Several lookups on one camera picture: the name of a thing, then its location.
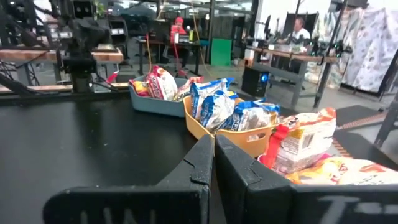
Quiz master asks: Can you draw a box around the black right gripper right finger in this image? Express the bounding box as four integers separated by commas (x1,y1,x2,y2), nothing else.
215,134,398,224

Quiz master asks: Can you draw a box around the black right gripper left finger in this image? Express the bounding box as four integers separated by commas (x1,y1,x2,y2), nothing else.
42,134,216,224

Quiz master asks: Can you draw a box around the orange Maruchan ramen pack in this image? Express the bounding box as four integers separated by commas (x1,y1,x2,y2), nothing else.
257,107,337,175
285,155,398,186

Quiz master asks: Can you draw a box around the blue Maruchan ramen pack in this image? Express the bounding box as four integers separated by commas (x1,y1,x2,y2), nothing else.
219,98,280,132
200,90,237,133
189,77,234,121

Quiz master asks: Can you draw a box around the black table mat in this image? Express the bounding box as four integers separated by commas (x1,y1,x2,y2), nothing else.
0,98,218,224

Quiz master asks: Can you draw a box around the yellow plastic bin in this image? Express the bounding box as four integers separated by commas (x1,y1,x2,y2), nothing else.
182,95,279,159

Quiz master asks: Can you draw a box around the teal plastic bin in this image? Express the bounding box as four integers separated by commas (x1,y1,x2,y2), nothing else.
128,74,200,118

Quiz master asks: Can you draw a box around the black hazard-striped floor mat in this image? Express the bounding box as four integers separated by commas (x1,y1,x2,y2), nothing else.
334,105,398,164

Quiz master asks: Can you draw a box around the black computer tower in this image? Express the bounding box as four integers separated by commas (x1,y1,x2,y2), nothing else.
241,67,270,98

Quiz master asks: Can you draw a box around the wooden-top work table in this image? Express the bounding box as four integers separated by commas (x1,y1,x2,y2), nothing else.
244,45,340,108

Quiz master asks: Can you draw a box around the black desk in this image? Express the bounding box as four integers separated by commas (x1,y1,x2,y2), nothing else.
135,37,203,75

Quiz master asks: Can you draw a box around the green board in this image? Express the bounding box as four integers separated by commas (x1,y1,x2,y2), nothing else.
210,37,233,67

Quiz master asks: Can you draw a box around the white patterned curtain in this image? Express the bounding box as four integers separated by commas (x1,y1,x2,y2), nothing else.
310,6,398,93

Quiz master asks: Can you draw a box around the person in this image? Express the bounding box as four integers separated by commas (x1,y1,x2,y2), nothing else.
169,17,190,68
287,17,312,41

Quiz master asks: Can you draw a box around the red clamp handle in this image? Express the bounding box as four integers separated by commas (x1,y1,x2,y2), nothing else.
104,70,121,85

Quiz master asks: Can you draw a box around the black metal table frame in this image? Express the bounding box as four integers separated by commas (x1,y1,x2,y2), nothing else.
0,67,133,106

